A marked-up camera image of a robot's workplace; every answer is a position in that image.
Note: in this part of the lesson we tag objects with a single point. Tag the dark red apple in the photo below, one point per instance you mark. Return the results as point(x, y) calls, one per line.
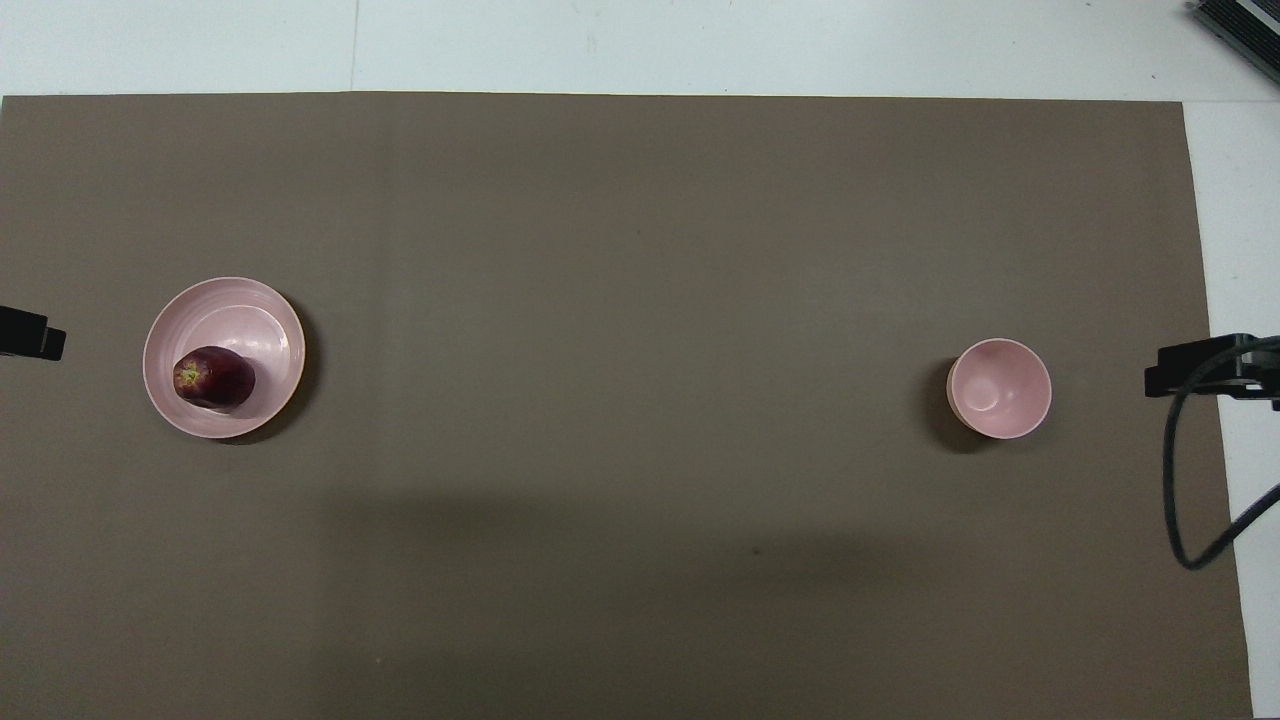
point(220, 378)

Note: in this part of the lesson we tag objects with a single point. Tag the pink bowl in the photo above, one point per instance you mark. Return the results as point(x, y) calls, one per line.
point(1000, 390)

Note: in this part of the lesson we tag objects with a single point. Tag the pink plate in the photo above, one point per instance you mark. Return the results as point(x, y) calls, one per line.
point(250, 320)

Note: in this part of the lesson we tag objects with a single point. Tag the grey ribbed metal box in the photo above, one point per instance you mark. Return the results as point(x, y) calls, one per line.
point(1245, 30)

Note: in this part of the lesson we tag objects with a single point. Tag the brown table mat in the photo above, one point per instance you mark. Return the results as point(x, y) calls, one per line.
point(640, 300)

